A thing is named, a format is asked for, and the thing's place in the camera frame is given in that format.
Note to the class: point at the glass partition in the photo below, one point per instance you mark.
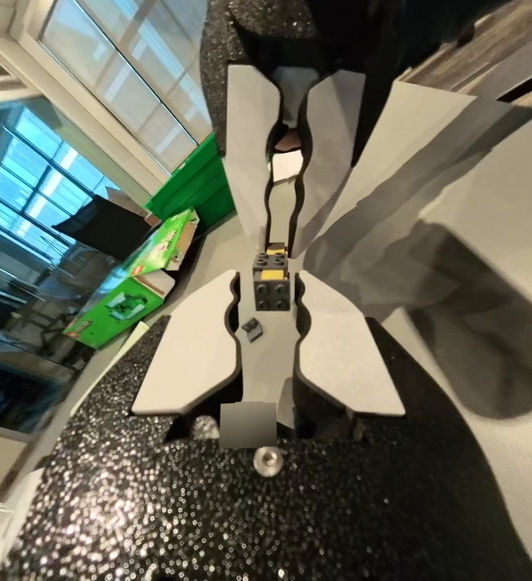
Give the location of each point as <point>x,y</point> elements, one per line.
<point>16,227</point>

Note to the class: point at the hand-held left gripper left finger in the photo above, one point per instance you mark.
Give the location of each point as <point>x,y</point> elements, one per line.
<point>188,358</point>

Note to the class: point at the small dark grey brick piece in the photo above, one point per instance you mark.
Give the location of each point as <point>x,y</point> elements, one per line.
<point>252,330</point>

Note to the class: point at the green cardboard toy box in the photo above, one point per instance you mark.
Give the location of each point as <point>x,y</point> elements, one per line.
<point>120,304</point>

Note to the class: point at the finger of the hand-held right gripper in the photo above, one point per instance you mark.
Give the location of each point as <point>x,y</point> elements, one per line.
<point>247,150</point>
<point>329,150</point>

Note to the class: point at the yellow and dark grey brick assembly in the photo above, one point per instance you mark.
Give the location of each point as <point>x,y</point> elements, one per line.
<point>270,295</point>

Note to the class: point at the white framed window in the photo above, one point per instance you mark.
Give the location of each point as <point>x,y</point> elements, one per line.
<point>125,63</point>

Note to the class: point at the green plastic bin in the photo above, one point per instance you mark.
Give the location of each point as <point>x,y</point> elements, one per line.
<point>193,190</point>

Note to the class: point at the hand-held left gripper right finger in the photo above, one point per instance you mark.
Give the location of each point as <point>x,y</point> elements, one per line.
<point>343,358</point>

